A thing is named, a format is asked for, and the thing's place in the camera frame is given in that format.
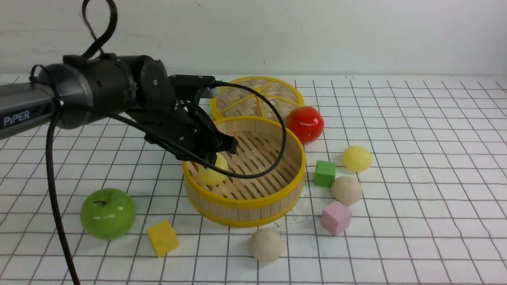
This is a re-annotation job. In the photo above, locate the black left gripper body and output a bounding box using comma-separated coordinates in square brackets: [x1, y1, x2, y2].
[126, 102, 222, 163]

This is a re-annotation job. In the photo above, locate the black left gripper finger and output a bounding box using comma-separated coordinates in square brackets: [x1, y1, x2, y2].
[214, 132, 238, 154]

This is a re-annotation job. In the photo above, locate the yellow bun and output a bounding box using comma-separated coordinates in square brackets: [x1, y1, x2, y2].
[342, 145, 372, 173]
[198, 153, 229, 186]

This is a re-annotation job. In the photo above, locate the beige bun front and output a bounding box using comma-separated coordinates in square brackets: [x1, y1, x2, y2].
[249, 228, 284, 263]

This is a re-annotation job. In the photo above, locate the beige bun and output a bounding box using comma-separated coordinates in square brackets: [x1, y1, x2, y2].
[249, 228, 284, 263]
[331, 176, 363, 206]

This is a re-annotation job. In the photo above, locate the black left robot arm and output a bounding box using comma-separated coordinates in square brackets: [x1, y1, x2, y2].
[0, 55, 238, 161]

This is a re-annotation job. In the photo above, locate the woven bamboo steamer lid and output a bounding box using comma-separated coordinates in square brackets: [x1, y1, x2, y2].
[210, 76, 305, 122]

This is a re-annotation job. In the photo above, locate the bamboo steamer tray yellow rim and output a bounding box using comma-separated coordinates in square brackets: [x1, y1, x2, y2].
[182, 116, 306, 228]

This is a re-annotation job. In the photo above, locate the red tomato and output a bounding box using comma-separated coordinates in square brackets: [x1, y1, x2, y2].
[285, 106, 324, 144]

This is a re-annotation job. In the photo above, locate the green cube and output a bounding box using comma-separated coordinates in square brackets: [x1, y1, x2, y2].
[314, 160, 336, 188]

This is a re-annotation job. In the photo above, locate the yellow cube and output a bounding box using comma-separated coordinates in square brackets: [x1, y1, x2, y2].
[147, 220, 179, 258]

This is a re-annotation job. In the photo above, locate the green apple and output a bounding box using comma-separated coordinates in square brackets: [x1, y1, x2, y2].
[80, 188, 136, 240]

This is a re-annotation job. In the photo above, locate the beige bun right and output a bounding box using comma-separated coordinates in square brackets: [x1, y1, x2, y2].
[331, 176, 363, 206]

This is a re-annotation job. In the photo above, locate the pink cube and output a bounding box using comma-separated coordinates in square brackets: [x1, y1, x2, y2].
[320, 201, 353, 236]

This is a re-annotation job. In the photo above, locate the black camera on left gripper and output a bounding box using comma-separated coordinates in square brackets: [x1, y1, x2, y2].
[168, 74, 219, 104]

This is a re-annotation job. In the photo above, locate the black cable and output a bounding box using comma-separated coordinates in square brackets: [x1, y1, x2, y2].
[30, 0, 287, 285]

